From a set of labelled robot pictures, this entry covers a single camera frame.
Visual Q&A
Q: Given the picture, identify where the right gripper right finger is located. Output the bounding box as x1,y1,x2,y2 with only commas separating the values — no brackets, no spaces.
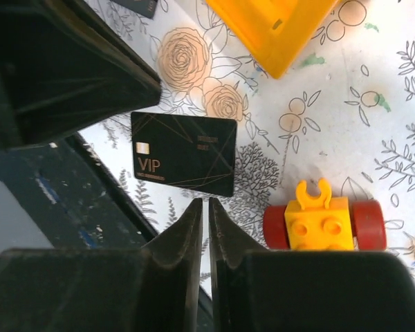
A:
209,198,415,331

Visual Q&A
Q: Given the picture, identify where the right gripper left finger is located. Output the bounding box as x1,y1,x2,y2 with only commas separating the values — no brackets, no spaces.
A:
0,199,203,331

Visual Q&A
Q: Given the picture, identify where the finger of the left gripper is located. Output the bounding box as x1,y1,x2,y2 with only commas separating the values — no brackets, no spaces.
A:
0,1,161,149

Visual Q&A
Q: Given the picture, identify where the yellow plastic bin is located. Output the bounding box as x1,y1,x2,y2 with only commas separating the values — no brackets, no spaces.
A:
207,0,338,79

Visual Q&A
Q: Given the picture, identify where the black card on table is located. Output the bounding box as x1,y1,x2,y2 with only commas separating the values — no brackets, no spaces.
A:
113,0,158,19

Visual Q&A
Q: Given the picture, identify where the orange toy car block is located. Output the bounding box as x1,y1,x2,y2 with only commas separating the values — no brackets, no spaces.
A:
262,178,387,251

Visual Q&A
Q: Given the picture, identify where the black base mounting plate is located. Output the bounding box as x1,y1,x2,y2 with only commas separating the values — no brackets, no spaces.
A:
0,133,215,332

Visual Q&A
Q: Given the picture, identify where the floral table mat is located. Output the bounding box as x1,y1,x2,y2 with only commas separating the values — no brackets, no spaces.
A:
89,1,415,280

